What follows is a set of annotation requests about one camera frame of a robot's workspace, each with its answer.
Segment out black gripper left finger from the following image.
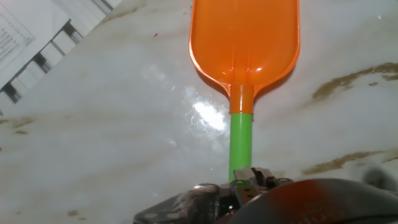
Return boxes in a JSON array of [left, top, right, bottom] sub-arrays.
[[133, 183, 222, 224]]

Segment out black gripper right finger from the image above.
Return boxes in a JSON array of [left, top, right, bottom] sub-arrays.
[[217, 167, 398, 224]]

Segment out orange toy shovel green handle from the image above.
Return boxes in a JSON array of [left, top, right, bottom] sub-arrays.
[[188, 0, 301, 183]]

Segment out marble pattern mat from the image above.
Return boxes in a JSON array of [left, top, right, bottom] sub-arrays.
[[0, 0, 398, 224]]

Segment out printed white paper sheet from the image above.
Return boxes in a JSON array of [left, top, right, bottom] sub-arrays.
[[0, 0, 71, 88]]

